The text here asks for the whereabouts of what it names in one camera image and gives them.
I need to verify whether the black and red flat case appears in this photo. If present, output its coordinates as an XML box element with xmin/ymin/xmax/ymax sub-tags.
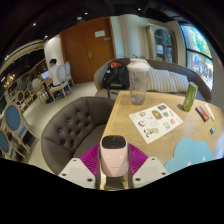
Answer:
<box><xmin>195</xmin><ymin>105</ymin><xmax>210</xmax><ymax>123</ymax></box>

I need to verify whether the brown curved sofa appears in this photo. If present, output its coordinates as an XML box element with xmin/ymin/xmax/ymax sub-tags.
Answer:
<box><xmin>93</xmin><ymin>58</ymin><xmax>213</xmax><ymax>104</ymax></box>

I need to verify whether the green drink can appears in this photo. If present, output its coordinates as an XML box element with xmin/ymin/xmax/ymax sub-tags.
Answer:
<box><xmin>182</xmin><ymin>81</ymin><xmax>199</xmax><ymax>113</ymax></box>

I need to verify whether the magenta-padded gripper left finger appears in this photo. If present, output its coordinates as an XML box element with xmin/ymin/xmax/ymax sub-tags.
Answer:
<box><xmin>58</xmin><ymin>143</ymin><xmax>102</xmax><ymax>190</ymax></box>

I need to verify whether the white sticker sheet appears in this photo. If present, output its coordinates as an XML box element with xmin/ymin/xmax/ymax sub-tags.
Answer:
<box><xmin>128</xmin><ymin>102</ymin><xmax>184</xmax><ymax>145</ymax></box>

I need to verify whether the grey tufted armchair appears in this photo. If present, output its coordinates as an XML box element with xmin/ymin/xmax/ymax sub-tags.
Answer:
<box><xmin>40</xmin><ymin>96</ymin><xmax>116</xmax><ymax>176</ymax></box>

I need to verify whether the wooden door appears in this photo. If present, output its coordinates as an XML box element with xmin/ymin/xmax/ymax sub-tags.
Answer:
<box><xmin>59</xmin><ymin>17</ymin><xmax>116</xmax><ymax>85</ymax></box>

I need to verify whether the person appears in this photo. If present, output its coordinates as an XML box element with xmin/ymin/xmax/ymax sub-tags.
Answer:
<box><xmin>46</xmin><ymin>58</ymin><xmax>63</xmax><ymax>88</ymax></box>

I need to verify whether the clear shaker bottle white lid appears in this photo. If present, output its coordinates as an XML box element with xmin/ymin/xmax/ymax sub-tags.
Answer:
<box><xmin>126</xmin><ymin>58</ymin><xmax>151</xmax><ymax>106</ymax></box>

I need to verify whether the blue cloud-shaped mouse pad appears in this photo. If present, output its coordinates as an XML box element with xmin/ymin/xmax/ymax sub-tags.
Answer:
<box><xmin>163</xmin><ymin>137</ymin><xmax>214</xmax><ymax>175</ymax></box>

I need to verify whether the pink computer mouse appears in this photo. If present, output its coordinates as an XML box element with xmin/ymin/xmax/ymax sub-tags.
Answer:
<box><xmin>99</xmin><ymin>134</ymin><xmax>130</xmax><ymax>178</ymax></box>

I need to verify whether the glass-door cabinet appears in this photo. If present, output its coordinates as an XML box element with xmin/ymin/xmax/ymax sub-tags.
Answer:
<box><xmin>145</xmin><ymin>23</ymin><xmax>178</xmax><ymax>64</ymax></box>

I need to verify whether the black-framed window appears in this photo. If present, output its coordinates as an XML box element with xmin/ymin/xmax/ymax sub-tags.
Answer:
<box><xmin>179</xmin><ymin>23</ymin><xmax>214</xmax><ymax>91</ymax></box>

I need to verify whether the white door sign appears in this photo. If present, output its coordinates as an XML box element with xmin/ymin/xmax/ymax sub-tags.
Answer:
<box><xmin>94</xmin><ymin>29</ymin><xmax>106</xmax><ymax>38</ymax></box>

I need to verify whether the group of dining chairs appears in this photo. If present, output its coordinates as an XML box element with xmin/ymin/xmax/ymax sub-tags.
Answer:
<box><xmin>0</xmin><ymin>61</ymin><xmax>73</xmax><ymax>161</ymax></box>

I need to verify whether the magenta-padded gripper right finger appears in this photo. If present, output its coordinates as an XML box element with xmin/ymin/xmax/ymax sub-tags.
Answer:
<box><xmin>128</xmin><ymin>143</ymin><xmax>170</xmax><ymax>190</ymax></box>

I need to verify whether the white tube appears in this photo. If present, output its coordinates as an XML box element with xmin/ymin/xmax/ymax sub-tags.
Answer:
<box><xmin>203</xmin><ymin>103</ymin><xmax>216</xmax><ymax>121</ymax></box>

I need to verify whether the striped beige cushion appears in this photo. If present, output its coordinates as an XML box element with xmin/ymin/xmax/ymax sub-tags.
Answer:
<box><xmin>168</xmin><ymin>71</ymin><xmax>190</xmax><ymax>94</ymax></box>
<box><xmin>146</xmin><ymin>67</ymin><xmax>174</xmax><ymax>93</ymax></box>

